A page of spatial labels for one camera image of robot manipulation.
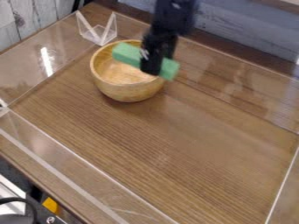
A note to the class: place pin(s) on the brown wooden bowl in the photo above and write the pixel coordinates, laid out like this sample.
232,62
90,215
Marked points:
118,80

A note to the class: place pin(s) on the green rectangular block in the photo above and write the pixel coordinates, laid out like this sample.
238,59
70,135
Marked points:
128,53

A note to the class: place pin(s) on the clear acrylic tray wall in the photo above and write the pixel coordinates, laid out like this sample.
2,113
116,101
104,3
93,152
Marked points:
50,151

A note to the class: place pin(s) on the clear acrylic corner bracket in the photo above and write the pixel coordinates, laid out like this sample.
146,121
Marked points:
98,34

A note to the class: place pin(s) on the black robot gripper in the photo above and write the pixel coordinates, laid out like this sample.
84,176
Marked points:
174,19

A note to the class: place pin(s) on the yellow and black device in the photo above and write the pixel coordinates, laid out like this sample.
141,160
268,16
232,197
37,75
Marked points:
58,210

